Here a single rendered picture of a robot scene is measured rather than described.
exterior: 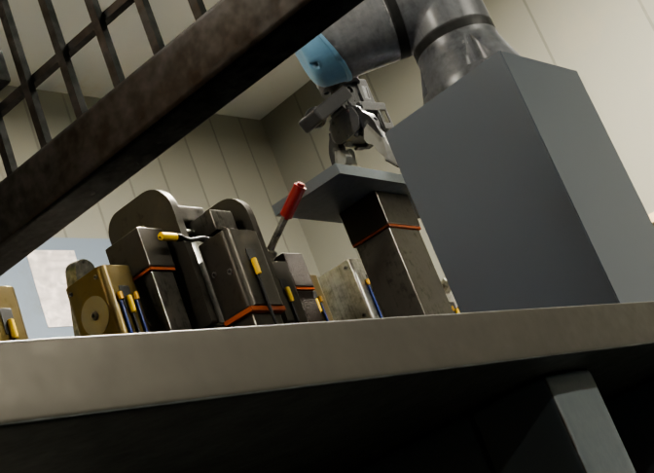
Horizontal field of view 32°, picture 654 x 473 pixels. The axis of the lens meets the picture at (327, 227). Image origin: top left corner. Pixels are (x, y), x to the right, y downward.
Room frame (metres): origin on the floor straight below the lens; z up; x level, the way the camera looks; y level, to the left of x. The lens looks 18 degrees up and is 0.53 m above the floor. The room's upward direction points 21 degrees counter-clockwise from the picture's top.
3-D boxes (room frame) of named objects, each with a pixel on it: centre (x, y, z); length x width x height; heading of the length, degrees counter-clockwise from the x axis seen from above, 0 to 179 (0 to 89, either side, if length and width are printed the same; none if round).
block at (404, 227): (1.82, -0.09, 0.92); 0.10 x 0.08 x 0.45; 148
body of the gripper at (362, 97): (1.83, -0.12, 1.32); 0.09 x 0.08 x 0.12; 137
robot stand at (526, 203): (1.45, -0.25, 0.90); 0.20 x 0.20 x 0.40; 54
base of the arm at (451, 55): (1.45, -0.25, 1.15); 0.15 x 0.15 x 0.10
